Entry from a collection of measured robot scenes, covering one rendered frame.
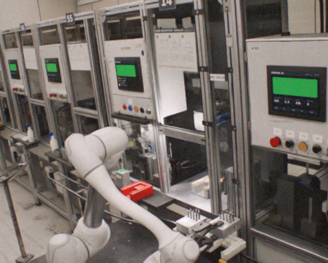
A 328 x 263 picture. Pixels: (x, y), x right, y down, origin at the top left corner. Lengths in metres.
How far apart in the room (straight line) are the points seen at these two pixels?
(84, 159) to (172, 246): 0.50
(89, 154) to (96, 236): 0.57
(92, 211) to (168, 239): 0.60
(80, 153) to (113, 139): 0.19
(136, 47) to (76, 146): 0.81
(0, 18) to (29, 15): 0.69
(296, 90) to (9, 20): 8.45
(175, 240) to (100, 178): 0.40
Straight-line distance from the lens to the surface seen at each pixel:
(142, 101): 2.23
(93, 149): 1.61
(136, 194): 2.27
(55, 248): 1.94
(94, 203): 1.90
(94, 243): 2.04
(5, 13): 9.48
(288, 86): 1.51
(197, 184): 2.28
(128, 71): 2.24
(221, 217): 1.84
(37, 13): 9.74
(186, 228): 1.94
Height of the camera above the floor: 1.90
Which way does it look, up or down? 16 degrees down
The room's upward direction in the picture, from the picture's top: 6 degrees counter-clockwise
